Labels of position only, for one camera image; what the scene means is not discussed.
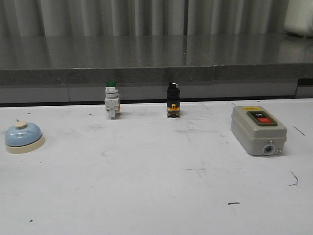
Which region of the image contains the grey on-off switch box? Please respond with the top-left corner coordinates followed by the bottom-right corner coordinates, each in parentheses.
top-left (231, 106), bottom-right (287, 156)

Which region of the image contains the green pushbutton switch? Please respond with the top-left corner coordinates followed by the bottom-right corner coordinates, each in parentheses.
top-left (105, 80), bottom-right (120, 119)

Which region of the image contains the blue and cream call bell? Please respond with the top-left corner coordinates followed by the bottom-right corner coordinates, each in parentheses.
top-left (5, 121), bottom-right (45, 154)

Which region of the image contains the white object on counter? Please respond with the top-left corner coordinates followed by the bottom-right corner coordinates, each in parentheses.
top-left (284, 0), bottom-right (313, 37)

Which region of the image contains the black selector switch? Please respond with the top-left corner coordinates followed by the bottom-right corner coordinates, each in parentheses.
top-left (167, 82), bottom-right (180, 118)

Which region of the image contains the grey stone counter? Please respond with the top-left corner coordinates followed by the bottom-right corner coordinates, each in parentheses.
top-left (0, 34), bottom-right (313, 106)

